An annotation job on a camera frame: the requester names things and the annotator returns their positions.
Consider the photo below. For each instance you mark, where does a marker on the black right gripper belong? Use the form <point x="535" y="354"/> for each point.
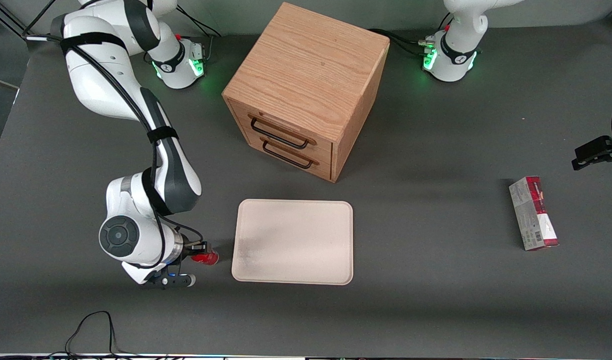
<point x="191" y="248"/>

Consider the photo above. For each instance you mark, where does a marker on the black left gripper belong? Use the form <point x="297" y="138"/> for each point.
<point x="597" y="151"/>

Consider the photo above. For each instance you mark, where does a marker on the small red coke bottle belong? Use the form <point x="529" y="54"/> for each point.
<point x="209" y="258"/>

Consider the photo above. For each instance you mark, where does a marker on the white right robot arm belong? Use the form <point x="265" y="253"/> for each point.
<point x="100" y="85"/>

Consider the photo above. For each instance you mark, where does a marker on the beige rectangular tray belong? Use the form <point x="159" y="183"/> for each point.
<point x="293" y="242"/>

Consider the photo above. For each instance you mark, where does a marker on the red and grey carton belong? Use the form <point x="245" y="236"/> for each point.
<point x="533" y="215"/>

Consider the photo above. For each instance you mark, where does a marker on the wooden two-drawer cabinet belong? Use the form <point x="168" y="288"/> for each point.
<point x="306" y="65"/>

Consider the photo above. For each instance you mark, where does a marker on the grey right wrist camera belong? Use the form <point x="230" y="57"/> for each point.
<point x="178" y="281"/>

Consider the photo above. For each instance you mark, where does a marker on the black frame rail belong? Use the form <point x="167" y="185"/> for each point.
<point x="5" y="17"/>

